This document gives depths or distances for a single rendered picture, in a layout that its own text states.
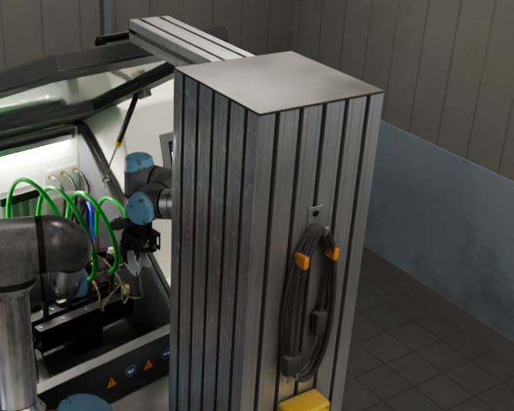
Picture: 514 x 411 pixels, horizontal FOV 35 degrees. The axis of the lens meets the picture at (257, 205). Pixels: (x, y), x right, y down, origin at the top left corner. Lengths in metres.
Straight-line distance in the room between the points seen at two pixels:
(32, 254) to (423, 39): 3.00
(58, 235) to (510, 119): 2.73
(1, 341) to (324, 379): 0.64
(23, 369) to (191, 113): 0.67
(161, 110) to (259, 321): 1.41
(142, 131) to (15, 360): 1.12
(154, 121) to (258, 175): 1.45
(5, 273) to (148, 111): 1.13
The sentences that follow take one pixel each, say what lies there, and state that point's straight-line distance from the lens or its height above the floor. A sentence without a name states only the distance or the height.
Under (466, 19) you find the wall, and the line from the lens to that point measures 4.09.
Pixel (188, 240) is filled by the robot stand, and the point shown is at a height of 1.73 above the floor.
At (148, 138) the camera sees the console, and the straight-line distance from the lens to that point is 2.65.
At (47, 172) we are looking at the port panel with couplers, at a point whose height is 1.32.
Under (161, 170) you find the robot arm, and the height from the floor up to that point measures 1.58.
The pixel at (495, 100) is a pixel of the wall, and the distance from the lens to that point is 4.02.
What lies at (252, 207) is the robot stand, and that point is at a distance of 1.25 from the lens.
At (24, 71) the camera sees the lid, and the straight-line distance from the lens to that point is 1.69.
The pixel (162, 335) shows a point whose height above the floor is 0.95.
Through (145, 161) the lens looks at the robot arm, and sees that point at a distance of 2.10.
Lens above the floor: 2.43
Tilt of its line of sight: 26 degrees down
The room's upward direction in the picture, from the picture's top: 4 degrees clockwise
